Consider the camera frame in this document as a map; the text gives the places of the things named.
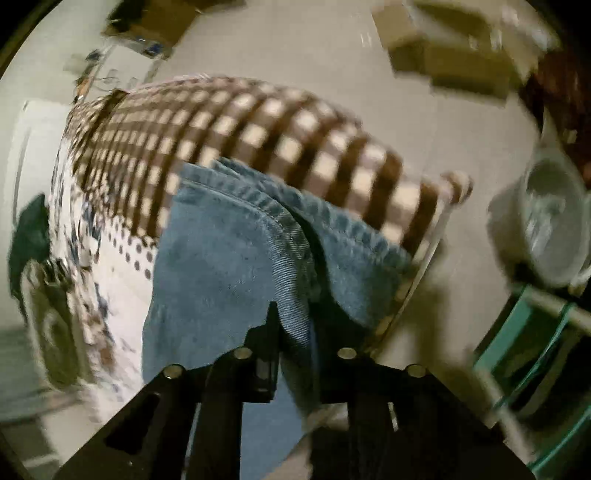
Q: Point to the floral and checkered bed blanket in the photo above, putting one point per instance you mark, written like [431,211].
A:
[118,167]

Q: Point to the teal and white rack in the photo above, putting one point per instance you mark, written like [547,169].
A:
[534,367]

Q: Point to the blue denim jeans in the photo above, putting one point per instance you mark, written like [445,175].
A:
[237,241]

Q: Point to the olive green pillow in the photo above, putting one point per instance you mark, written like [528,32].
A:
[54,327]

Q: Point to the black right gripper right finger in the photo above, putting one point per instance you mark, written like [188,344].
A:
[400,423]

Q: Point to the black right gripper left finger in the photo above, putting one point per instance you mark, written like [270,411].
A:
[186,423]

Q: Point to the open cardboard box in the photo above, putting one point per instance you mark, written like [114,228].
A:
[461,49]

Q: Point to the white plastic bucket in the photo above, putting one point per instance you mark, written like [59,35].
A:
[542,221]

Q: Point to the dark green cloth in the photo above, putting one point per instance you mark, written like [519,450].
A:
[30,241]

